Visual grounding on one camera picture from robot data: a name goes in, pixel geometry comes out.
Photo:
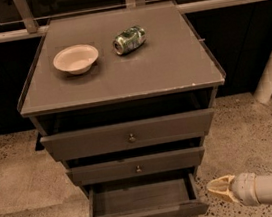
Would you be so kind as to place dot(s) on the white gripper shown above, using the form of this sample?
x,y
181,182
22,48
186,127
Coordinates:
x,y
244,188

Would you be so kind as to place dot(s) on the grey bottom drawer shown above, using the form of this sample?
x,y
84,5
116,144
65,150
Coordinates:
x,y
173,195

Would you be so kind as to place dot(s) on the grey drawer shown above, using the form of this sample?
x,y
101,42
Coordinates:
x,y
128,135
173,195
136,166

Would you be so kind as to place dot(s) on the grey top drawer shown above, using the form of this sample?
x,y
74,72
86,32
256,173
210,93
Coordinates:
x,y
128,135

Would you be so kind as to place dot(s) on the grey middle drawer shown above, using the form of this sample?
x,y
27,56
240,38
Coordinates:
x,y
136,166

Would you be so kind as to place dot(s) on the grey drawer cabinet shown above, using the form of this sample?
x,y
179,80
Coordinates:
x,y
171,73

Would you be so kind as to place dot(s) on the crushed green soda can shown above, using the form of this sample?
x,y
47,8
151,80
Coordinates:
x,y
129,40

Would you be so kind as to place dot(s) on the white paper bowl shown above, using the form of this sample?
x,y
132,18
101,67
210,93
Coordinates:
x,y
76,59

